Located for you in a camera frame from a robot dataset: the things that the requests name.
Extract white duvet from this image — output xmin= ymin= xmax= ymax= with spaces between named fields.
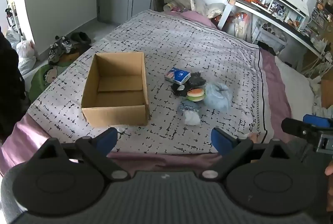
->
xmin=274 ymin=56 xmax=323 ymax=113

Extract cream pillow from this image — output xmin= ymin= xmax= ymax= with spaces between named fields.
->
xmin=206 ymin=3 xmax=226 ymax=19

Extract white black-patterned blanket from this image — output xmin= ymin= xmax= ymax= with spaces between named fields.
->
xmin=27 ymin=10 xmax=275 ymax=156

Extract green cartoon mat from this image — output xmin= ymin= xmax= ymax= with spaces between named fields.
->
xmin=28 ymin=62 xmax=68 ymax=103

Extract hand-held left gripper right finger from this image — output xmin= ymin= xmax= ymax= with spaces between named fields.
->
xmin=200 ymin=127 xmax=294 ymax=183

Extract cluttered desk shelf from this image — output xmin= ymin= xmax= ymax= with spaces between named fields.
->
xmin=310 ymin=0 xmax=333 ymax=33

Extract hallway shelf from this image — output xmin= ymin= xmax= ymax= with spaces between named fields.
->
xmin=5 ymin=0 xmax=19 ymax=32

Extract white bag with red print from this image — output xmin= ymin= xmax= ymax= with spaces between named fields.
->
xmin=16 ymin=40 xmax=37 ymax=75

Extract light blue plastic bag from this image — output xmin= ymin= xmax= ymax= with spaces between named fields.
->
xmin=204 ymin=83 xmax=233 ymax=111

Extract clear bag of black items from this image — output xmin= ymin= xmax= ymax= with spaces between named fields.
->
xmin=171 ymin=71 xmax=208 ymax=97

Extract grey white plastic bag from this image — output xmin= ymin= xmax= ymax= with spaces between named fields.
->
xmin=5 ymin=28 xmax=22 ymax=44

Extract white desk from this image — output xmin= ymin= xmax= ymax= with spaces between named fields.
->
xmin=217 ymin=0 xmax=326 ymax=58

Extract brown cardboard box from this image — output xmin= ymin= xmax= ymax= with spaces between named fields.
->
xmin=81 ymin=52 xmax=150 ymax=127

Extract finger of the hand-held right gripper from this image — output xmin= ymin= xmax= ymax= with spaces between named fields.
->
xmin=281 ymin=118 xmax=323 ymax=139
xmin=303 ymin=115 xmax=333 ymax=128

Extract white rolling cart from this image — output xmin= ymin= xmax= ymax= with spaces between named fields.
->
xmin=251 ymin=18 xmax=290 ymax=56

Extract dark cloth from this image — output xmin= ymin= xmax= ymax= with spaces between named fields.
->
xmin=0 ymin=27 xmax=31 ymax=141

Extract toy burger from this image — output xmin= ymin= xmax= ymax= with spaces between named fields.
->
xmin=186 ymin=88 xmax=206 ymax=103

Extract white wire rack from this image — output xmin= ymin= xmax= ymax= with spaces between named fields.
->
xmin=301 ymin=53 xmax=329 ymax=80

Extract camouflage shoe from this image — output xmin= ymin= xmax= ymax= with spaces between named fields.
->
xmin=55 ymin=36 xmax=74 ymax=54
xmin=48 ymin=44 xmax=64 ymax=65

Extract blue tissue packet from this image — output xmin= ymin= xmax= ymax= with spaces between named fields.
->
xmin=164 ymin=67 xmax=191 ymax=85

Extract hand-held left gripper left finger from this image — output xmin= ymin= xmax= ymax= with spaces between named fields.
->
xmin=34 ymin=127 xmax=130 ymax=183

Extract purple pillow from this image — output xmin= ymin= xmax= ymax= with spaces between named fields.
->
xmin=180 ymin=11 xmax=218 ymax=29

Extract dark slippers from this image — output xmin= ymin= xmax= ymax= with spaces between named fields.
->
xmin=70 ymin=32 xmax=92 ymax=44

